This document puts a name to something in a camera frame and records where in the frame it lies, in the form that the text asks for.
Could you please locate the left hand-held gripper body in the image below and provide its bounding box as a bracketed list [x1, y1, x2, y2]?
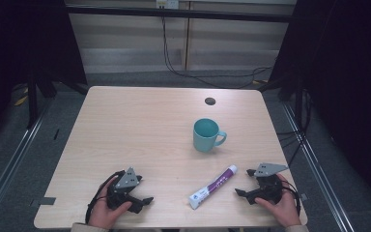
[105, 166, 143, 211]

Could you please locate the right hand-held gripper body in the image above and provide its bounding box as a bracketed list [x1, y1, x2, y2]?
[252, 162, 290, 206]

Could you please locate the white and purple toothpaste tube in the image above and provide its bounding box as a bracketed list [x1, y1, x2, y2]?
[187, 164, 239, 211]

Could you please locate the teal mug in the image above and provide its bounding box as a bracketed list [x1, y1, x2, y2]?
[192, 117, 228, 154]

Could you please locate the person's right hand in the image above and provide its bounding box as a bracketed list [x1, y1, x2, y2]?
[254, 173, 302, 228]

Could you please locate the person's left hand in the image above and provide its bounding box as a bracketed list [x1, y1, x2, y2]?
[87, 176, 133, 230]

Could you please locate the black tape strip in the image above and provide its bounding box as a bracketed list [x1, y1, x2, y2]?
[29, 196, 57, 208]

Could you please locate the black metal stand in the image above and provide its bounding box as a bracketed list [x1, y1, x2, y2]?
[25, 72, 58, 131]

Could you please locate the black curtain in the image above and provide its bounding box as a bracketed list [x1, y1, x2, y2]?
[0, 0, 89, 146]
[266, 0, 371, 205]

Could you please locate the yellow tape piece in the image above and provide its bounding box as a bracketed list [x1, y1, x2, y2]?
[13, 95, 29, 107]

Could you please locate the black horizontal bar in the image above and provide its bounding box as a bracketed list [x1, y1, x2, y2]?
[66, 5, 295, 24]

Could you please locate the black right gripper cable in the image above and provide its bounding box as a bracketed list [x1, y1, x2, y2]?
[279, 180, 301, 217]

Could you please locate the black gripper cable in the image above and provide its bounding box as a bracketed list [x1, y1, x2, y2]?
[279, 180, 301, 217]
[84, 170, 126, 225]

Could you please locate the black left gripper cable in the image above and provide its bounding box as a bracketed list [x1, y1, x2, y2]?
[84, 170, 126, 225]

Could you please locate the metal floor rail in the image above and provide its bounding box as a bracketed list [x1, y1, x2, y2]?
[281, 101, 356, 232]
[0, 96, 54, 224]

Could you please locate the bundle of black floor cables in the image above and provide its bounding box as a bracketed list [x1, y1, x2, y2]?
[275, 89, 314, 166]

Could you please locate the long black power cable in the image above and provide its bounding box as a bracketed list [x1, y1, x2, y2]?
[159, 15, 274, 90]

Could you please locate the white wall power outlet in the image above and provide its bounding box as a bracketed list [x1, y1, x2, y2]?
[155, 0, 180, 10]

